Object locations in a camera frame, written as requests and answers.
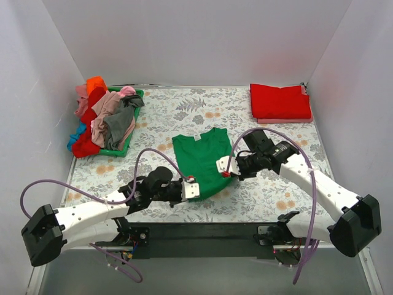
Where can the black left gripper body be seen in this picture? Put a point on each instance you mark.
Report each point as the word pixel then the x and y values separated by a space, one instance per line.
pixel 177 191

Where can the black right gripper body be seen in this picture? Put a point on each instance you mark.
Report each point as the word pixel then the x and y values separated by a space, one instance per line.
pixel 243 167

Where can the green t shirt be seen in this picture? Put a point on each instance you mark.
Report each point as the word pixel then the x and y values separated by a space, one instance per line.
pixel 197 155

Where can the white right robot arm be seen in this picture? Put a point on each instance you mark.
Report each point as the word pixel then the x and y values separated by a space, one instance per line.
pixel 338 216

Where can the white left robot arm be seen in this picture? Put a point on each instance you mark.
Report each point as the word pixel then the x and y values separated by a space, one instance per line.
pixel 50 231

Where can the folded red t shirt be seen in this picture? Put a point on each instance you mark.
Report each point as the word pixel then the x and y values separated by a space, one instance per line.
pixel 279 101

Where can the green laundry basket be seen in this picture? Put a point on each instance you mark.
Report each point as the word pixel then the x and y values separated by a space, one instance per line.
pixel 123 152

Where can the floral patterned table mat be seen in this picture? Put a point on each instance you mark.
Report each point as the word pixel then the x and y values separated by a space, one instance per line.
pixel 169 112

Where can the grey t shirt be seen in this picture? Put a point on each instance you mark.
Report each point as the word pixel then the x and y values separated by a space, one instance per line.
pixel 121 123

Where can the crumpled red t shirt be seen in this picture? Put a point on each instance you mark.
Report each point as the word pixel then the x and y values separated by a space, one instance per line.
pixel 84 146

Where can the blue t shirt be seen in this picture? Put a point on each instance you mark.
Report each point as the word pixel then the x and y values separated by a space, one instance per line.
pixel 74 137

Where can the orange t shirt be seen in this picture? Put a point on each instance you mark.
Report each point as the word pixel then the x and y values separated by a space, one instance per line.
pixel 95 82

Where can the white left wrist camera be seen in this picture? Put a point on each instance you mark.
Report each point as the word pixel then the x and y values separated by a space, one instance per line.
pixel 190 189

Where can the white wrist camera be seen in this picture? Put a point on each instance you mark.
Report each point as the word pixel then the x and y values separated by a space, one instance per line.
pixel 190 189
pixel 228 167

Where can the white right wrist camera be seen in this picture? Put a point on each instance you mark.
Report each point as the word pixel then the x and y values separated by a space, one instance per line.
pixel 228 167

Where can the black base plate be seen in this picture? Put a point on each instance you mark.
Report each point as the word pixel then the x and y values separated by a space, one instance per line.
pixel 201 239

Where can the aluminium frame rail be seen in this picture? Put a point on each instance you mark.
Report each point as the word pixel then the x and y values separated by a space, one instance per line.
pixel 86 271

